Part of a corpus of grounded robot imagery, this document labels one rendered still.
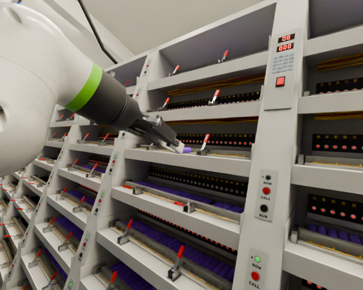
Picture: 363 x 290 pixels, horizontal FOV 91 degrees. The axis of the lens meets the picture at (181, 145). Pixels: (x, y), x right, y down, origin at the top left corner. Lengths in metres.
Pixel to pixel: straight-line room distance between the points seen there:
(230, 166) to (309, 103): 0.26
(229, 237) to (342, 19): 0.85
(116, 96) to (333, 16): 0.83
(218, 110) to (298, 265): 0.47
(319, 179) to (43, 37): 0.56
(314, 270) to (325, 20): 0.82
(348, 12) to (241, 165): 0.67
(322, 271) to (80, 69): 0.56
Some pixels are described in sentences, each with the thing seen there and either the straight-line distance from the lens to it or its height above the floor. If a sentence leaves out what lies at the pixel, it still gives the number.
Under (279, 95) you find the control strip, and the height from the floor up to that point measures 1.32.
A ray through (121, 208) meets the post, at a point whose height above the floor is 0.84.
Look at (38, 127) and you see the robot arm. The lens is 0.25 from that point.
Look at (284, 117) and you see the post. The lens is 0.56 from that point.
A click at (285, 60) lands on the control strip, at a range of 0.67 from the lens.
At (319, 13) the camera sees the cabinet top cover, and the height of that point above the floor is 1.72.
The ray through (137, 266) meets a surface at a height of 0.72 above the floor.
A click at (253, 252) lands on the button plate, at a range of 0.51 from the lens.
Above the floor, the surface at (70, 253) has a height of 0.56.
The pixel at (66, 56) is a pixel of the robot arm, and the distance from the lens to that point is 0.32.
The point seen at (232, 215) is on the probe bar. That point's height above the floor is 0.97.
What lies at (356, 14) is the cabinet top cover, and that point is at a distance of 0.97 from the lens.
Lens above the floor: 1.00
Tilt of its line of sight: 14 degrees up
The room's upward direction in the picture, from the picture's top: 15 degrees clockwise
